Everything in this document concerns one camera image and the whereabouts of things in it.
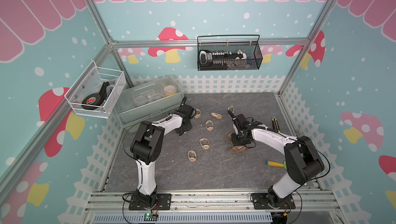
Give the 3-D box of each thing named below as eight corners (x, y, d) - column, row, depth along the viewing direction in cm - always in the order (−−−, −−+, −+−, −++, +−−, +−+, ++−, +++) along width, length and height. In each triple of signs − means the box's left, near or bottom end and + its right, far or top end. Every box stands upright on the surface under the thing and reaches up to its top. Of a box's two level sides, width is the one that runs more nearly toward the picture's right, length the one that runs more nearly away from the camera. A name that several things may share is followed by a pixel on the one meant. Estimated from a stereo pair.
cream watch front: (187, 161, 89) (187, 159, 88) (188, 150, 93) (188, 149, 92) (196, 161, 89) (196, 159, 88) (196, 150, 93) (196, 149, 92)
